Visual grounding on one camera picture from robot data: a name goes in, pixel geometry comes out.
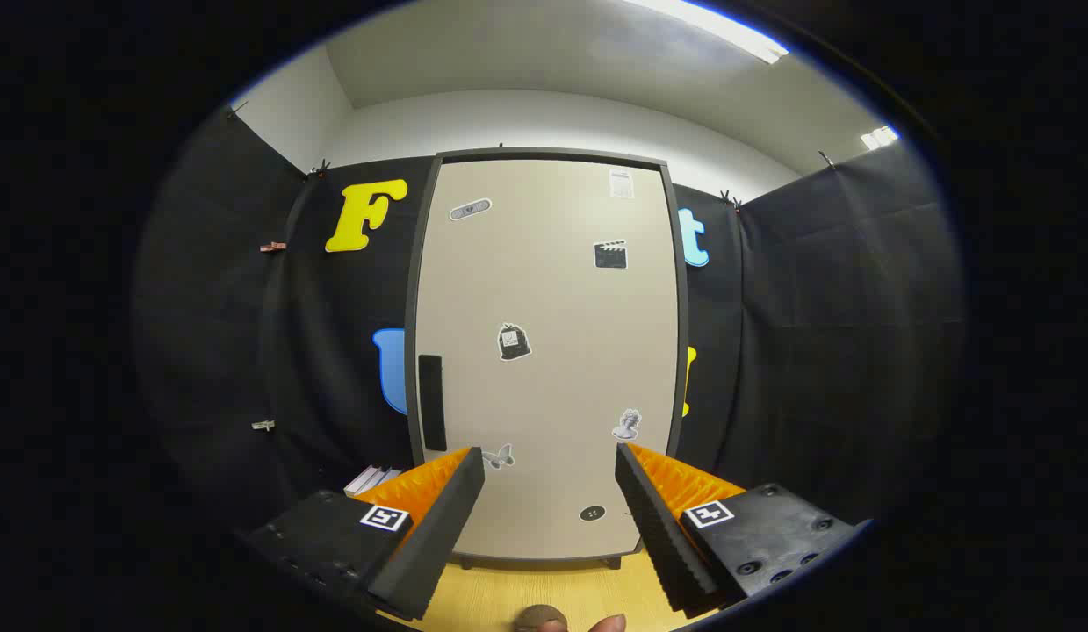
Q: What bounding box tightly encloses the black backdrop cloth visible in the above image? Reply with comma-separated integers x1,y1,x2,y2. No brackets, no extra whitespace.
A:
131,105,966,545

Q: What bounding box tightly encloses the beige shoe cabinet door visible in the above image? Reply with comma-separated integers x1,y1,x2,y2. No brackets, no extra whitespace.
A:
415,159,682,560

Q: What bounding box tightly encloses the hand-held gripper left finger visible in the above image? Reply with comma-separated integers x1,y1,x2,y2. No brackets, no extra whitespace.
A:
245,446,486,622

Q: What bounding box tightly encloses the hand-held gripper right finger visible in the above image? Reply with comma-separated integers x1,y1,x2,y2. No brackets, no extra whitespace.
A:
615,442,861,620

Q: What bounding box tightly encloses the white cover book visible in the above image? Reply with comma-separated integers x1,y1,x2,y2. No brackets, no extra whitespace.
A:
344,463,385,498

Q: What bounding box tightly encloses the grey shoe cabinet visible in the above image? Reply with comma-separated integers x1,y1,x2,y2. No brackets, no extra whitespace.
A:
403,147,694,571

